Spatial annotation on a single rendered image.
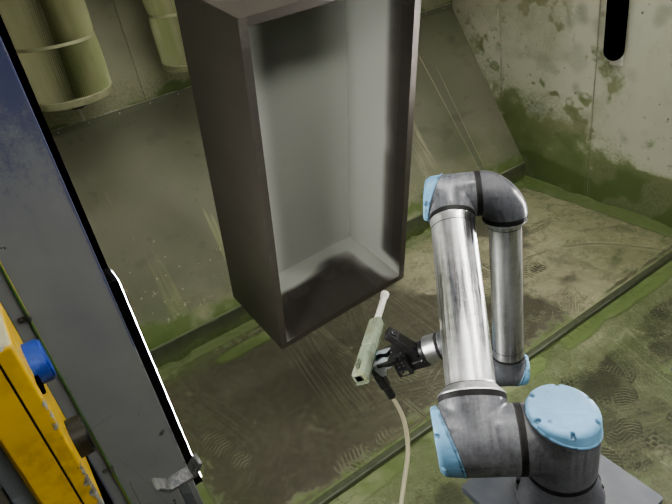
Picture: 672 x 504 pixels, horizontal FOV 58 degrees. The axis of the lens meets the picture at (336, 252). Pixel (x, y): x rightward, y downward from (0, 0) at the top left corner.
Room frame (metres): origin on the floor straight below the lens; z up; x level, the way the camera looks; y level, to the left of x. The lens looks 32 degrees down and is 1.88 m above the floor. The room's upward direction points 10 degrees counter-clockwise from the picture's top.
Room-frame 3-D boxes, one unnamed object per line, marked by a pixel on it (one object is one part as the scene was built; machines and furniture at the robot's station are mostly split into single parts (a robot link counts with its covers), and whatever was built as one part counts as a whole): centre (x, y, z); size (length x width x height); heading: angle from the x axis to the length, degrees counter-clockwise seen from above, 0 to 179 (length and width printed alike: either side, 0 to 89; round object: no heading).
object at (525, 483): (0.83, -0.40, 0.69); 0.19 x 0.19 x 0.10
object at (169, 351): (2.79, -0.11, 0.11); 2.70 x 0.02 x 0.13; 119
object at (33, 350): (0.53, 0.34, 1.48); 0.05 x 0.02 x 0.05; 29
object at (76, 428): (0.53, 0.34, 1.36); 0.05 x 0.02 x 0.05; 29
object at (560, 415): (0.83, -0.39, 0.83); 0.17 x 0.15 x 0.18; 80
